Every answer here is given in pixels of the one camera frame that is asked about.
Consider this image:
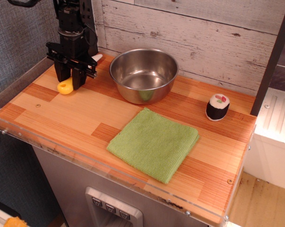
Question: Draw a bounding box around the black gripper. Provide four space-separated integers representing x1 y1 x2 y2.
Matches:
46 30 92 90

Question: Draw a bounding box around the yellow handled white toy knife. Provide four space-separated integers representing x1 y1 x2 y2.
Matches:
57 54 103 95

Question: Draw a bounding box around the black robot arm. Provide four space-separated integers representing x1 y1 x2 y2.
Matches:
46 0 102 95

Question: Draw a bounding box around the green cloth towel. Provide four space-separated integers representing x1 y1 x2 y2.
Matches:
107 108 199 184

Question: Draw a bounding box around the stainless steel bowl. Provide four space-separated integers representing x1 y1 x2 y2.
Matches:
109 49 179 105

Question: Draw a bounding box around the clear acrylic edge guard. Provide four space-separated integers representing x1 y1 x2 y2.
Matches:
0 118 249 227

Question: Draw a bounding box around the silver toy dispenser panel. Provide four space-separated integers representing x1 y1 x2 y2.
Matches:
85 187 144 227

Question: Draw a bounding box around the plush sushi roll toy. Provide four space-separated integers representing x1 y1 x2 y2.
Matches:
206 94 230 121

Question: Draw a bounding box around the yellow plush object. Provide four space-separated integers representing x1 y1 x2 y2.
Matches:
3 217 28 227

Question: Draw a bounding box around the white toy sink counter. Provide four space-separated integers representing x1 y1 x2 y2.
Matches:
243 88 285 188

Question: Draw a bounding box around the dark grey right post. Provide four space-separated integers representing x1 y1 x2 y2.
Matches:
250 15 285 116

